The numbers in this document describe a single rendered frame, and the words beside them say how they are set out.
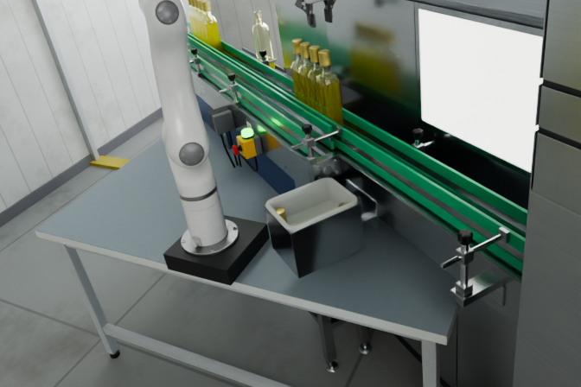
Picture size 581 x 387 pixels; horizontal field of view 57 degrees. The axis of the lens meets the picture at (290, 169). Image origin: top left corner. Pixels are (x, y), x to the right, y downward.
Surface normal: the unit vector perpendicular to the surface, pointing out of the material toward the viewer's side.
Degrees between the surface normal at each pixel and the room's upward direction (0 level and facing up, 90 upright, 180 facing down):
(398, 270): 0
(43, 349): 0
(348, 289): 0
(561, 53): 90
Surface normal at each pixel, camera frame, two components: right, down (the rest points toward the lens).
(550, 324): -0.88, 0.34
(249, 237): -0.13, -0.86
